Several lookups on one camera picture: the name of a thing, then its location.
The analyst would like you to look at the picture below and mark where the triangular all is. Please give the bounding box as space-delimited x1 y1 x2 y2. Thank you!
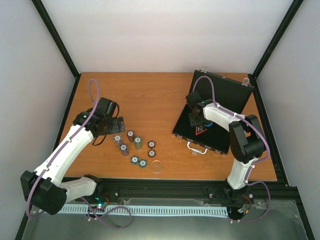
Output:
195 125 207 136

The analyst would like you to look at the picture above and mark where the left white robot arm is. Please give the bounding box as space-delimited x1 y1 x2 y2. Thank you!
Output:
20 111 125 215

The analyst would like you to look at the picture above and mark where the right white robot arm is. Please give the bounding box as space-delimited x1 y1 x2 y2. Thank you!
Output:
186 91 270 190

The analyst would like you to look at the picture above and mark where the black poker set case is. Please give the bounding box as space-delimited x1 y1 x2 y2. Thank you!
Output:
172 69 254 154

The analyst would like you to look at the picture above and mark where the brown tall chip stack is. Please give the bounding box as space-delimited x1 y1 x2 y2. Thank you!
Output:
127 130 136 143

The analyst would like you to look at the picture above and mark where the purple chip stack upper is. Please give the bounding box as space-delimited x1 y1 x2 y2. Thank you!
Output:
113 134 123 148

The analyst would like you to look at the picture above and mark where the purple chip stack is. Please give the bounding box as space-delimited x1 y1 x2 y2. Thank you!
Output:
113 134 123 148
119 143 130 157

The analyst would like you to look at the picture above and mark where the green tall chip stack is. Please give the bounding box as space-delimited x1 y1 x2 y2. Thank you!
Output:
133 136 143 150

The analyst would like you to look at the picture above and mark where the purple chip stack lower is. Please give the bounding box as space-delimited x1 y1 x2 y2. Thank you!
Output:
119 143 130 157

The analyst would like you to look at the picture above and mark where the brown short stack upper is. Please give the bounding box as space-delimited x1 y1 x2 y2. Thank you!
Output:
147 140 156 149

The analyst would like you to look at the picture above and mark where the brown short stack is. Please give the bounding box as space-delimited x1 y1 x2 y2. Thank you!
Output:
147 140 156 149
147 149 156 158

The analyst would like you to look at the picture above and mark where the blue short stack left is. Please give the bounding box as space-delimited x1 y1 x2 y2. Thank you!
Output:
130 155 140 165

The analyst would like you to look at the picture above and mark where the blue short stack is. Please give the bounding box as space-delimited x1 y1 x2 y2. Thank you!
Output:
130 155 140 165
138 159 148 168

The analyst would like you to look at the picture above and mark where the brown short stack lower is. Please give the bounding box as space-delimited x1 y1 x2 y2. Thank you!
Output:
147 149 156 158

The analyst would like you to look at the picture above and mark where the blue short stack right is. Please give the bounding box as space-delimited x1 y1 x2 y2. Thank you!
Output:
138 159 148 168

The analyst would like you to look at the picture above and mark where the clear round dealer button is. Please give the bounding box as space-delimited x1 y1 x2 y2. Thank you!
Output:
150 160 163 174

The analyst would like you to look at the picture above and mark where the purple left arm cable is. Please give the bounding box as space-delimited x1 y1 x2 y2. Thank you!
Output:
25 78 132 229

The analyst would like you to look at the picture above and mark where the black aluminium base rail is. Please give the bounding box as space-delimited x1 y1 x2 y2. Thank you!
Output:
57 177 300 208

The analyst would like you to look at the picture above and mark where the light blue cable duct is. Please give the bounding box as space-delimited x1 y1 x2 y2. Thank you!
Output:
59 204 228 218

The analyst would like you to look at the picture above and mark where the left black frame post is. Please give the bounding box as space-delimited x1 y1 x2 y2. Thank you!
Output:
31 0 80 79

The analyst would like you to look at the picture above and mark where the black frame post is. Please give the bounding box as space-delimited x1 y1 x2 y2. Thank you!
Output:
31 0 80 79
252 0 304 80

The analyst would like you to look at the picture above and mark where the right black frame post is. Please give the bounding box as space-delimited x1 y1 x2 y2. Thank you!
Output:
252 0 304 80

